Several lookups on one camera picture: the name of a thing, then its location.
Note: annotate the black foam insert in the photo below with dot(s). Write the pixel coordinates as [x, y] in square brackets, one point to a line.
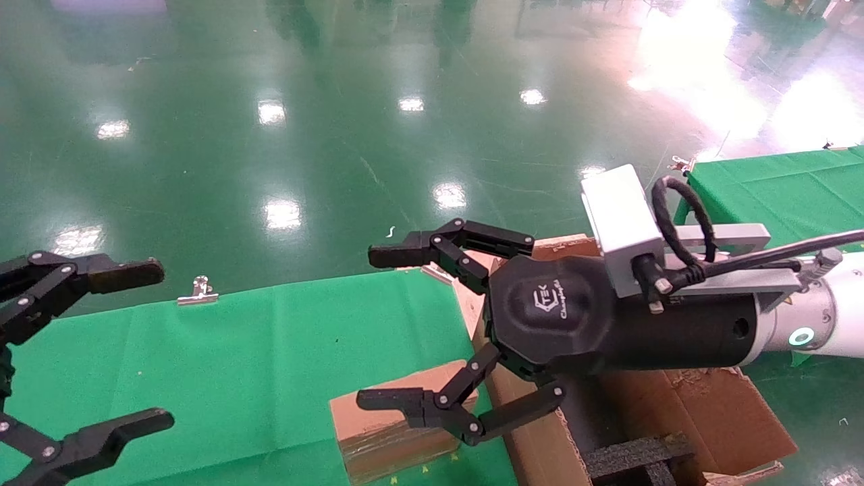
[628, 459]

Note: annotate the silver metal cloth clip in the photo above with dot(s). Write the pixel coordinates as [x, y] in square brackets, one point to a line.
[682, 164]
[199, 295]
[435, 272]

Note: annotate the small brown cardboard box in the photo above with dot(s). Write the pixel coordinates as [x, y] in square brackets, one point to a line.
[385, 445]

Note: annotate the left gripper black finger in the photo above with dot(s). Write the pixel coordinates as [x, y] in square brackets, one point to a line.
[121, 428]
[121, 273]

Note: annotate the large open cardboard carton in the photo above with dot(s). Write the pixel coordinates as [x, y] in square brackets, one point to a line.
[715, 418]

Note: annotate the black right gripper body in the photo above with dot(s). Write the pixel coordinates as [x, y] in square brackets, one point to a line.
[560, 317]

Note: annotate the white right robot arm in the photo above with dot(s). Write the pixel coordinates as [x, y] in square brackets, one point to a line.
[837, 317]

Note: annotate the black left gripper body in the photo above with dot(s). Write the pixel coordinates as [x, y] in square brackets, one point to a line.
[4, 374]

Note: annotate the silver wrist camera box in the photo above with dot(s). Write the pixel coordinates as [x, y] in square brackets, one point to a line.
[621, 216]

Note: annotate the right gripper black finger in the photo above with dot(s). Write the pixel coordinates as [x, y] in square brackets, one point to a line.
[405, 250]
[391, 399]

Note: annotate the green table cloth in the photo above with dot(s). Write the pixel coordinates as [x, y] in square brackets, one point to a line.
[236, 371]
[790, 189]

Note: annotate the silver camera mount bracket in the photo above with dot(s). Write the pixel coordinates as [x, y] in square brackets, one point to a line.
[736, 282]

